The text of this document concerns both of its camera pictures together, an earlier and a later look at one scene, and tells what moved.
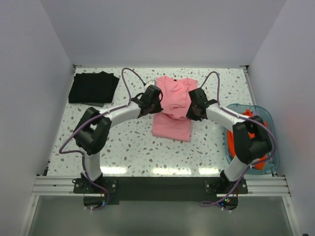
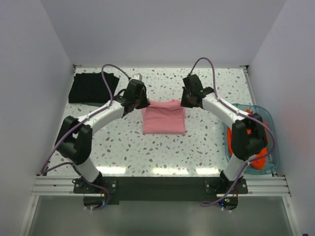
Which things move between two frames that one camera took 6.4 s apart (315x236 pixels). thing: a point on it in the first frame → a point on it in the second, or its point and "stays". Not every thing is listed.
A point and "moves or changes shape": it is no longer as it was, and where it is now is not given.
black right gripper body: (191, 113) → (185, 100)
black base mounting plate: (109, 191) stays
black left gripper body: (155, 107) → (141, 102)
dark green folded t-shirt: (101, 104) stays
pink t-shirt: (173, 122) moves or changes shape
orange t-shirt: (261, 165) stays
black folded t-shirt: (96, 87) stays
